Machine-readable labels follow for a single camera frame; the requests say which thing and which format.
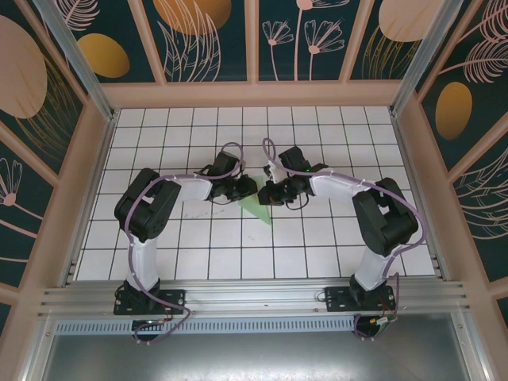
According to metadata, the peach oval side wall panel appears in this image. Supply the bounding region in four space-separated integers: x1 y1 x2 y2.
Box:
0 0 87 178

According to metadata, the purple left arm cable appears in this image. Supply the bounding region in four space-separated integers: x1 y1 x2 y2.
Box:
124 142 244 346

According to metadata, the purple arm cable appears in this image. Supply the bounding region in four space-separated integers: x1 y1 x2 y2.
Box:
262 137 428 342
124 142 244 346

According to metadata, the orange circle leaf wall panel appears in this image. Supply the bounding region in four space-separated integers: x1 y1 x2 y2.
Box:
142 0 252 85

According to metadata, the long aluminium base rail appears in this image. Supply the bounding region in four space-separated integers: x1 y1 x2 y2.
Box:
35 279 475 321

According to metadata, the grey slotted cable duct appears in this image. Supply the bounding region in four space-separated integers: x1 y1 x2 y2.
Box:
55 317 356 335

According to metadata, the light green paper sheet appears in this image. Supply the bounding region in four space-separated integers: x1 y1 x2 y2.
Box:
237 174 275 229

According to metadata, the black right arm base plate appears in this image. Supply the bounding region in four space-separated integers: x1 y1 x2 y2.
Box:
324 285 396 314

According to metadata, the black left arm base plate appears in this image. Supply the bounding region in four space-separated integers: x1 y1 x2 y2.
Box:
114 288 187 317

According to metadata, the aluminium corner post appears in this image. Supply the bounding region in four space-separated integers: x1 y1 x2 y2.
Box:
388 0 457 118
33 0 120 124

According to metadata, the pink flower wall panel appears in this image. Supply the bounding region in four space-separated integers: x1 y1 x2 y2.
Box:
256 0 368 84

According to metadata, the orange oval wall panel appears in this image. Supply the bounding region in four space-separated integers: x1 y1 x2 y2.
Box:
43 0 162 85

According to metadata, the peach circle wall panel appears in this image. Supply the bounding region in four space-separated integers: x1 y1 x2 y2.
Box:
348 0 452 83

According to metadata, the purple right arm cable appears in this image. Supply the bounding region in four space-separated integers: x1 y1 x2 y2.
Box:
262 137 428 342

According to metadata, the steel sheet panel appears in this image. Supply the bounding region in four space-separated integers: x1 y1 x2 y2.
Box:
41 313 468 381

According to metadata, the orange oval feather side panel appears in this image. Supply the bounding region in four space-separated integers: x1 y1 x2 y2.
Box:
418 0 508 170

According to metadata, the aluminium side rail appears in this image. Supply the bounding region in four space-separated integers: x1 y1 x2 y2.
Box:
59 113 120 287
391 114 449 281

